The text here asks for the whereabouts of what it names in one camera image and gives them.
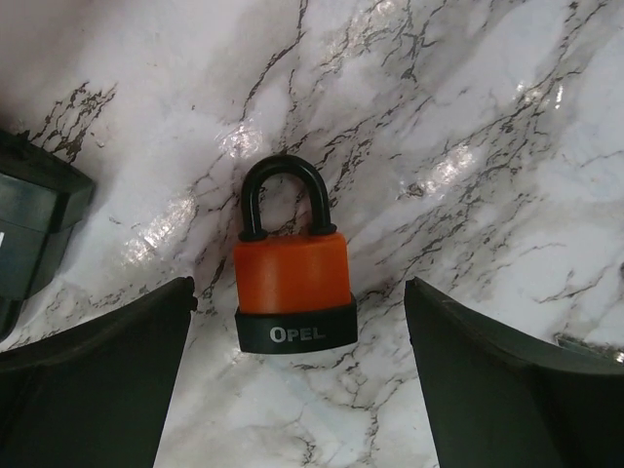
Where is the small black box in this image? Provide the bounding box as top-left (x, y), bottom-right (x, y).
top-left (1, 131), bottom-right (96, 338)

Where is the orange black Opel padlock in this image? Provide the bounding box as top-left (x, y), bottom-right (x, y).
top-left (233, 155), bottom-right (358, 355)

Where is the black-headed key bunch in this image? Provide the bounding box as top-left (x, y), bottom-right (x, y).
top-left (553, 263), bottom-right (623, 366)

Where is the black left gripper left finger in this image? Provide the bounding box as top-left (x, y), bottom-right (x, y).
top-left (1, 277), bottom-right (196, 467)

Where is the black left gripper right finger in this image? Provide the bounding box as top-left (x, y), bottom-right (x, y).
top-left (404, 278), bottom-right (623, 467)

